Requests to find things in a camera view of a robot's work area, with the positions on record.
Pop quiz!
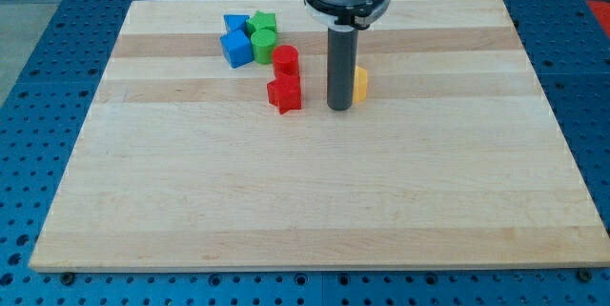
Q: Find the green star block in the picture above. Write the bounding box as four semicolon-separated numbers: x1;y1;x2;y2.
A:
246;10;277;36

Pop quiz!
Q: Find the red object at edge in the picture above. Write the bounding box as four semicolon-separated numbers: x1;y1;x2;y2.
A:
586;0;610;37

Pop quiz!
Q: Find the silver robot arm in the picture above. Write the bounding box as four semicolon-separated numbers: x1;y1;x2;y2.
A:
304;0;392;111

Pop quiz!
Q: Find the black clamp ring mount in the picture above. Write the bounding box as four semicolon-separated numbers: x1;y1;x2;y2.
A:
304;0;391;31

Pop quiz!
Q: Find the light wooden board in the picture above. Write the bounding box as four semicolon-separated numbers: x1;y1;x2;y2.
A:
30;0;609;273

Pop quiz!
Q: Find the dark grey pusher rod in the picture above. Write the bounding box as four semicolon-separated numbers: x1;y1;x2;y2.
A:
327;29;358;111

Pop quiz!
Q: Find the green cylinder block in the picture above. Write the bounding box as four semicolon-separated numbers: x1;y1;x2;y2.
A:
251;29;277;64

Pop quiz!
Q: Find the red star block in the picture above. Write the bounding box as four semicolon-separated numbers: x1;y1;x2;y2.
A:
267;71;302;114

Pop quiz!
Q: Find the blue triangular block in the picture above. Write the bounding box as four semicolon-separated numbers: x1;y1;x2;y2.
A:
223;14;250;34

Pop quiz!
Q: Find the yellow block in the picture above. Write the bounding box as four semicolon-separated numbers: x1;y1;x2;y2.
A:
353;66;368;103

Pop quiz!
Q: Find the red cylinder block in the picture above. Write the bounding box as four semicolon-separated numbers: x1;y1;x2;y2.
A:
272;45;299;75

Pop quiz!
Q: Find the blue cube block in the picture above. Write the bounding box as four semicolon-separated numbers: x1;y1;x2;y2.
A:
219;31;254;69

